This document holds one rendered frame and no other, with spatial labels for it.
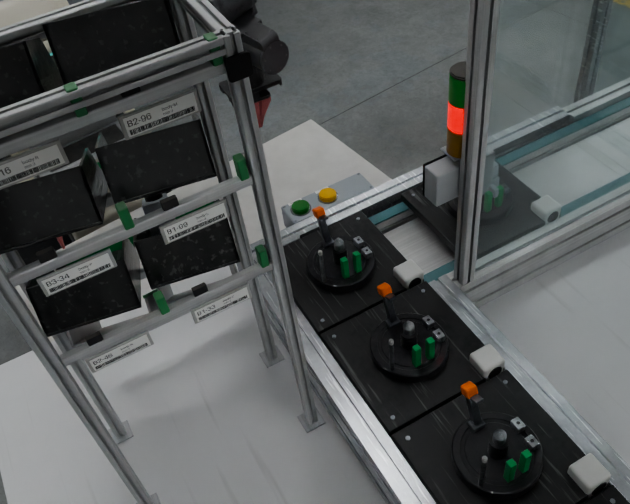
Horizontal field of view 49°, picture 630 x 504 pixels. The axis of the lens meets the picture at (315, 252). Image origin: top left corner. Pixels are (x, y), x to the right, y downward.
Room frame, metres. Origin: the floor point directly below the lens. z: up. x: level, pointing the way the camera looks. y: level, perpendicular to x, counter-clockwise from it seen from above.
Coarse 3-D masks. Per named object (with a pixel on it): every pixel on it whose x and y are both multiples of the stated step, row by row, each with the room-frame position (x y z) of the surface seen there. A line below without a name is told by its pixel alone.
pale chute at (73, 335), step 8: (144, 296) 0.73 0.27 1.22; (152, 296) 0.79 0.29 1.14; (152, 304) 0.75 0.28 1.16; (128, 320) 0.85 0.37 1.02; (80, 328) 0.75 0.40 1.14; (88, 328) 0.79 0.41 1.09; (96, 328) 0.83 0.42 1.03; (104, 328) 0.83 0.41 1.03; (112, 328) 0.77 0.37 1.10; (72, 336) 0.69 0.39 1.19; (80, 336) 0.72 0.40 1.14; (72, 344) 0.67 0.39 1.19; (80, 344) 0.67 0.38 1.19
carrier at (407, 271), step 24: (360, 216) 1.09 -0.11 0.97; (312, 240) 1.03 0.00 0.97; (336, 240) 0.95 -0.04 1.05; (360, 240) 0.98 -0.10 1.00; (384, 240) 1.00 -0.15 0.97; (288, 264) 0.98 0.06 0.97; (312, 264) 0.95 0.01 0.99; (336, 264) 0.94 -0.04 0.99; (360, 264) 0.91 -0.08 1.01; (384, 264) 0.94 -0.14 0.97; (408, 264) 0.91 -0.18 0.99; (312, 288) 0.90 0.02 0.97; (336, 288) 0.88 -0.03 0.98; (360, 288) 0.88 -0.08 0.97; (408, 288) 0.87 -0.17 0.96; (312, 312) 0.84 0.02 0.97; (336, 312) 0.83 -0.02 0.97; (360, 312) 0.83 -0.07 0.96
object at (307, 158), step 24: (312, 120) 1.62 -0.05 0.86; (264, 144) 1.54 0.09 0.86; (288, 144) 1.52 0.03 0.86; (312, 144) 1.51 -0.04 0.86; (336, 144) 1.49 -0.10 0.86; (288, 168) 1.42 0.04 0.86; (312, 168) 1.41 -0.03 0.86; (336, 168) 1.39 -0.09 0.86; (360, 168) 1.38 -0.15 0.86; (192, 192) 1.39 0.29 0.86; (240, 192) 1.36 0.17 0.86; (288, 192) 1.33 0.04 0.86; (312, 192) 1.31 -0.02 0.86; (144, 288) 1.07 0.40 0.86
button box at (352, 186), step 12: (348, 180) 1.22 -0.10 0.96; (360, 180) 1.21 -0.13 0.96; (336, 192) 1.18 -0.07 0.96; (348, 192) 1.18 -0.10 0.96; (360, 192) 1.17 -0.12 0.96; (288, 204) 1.17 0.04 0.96; (312, 204) 1.16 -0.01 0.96; (324, 204) 1.15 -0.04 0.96; (336, 204) 1.15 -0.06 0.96; (288, 216) 1.13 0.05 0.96; (300, 216) 1.13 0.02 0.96
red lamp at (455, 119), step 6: (450, 108) 0.90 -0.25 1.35; (456, 108) 0.89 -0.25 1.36; (450, 114) 0.90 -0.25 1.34; (456, 114) 0.89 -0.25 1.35; (462, 114) 0.88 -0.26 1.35; (450, 120) 0.90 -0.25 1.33; (456, 120) 0.89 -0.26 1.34; (462, 120) 0.88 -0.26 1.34; (450, 126) 0.90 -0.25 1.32; (456, 126) 0.89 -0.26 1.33; (462, 126) 0.88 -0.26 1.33; (456, 132) 0.89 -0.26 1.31; (462, 132) 0.88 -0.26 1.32
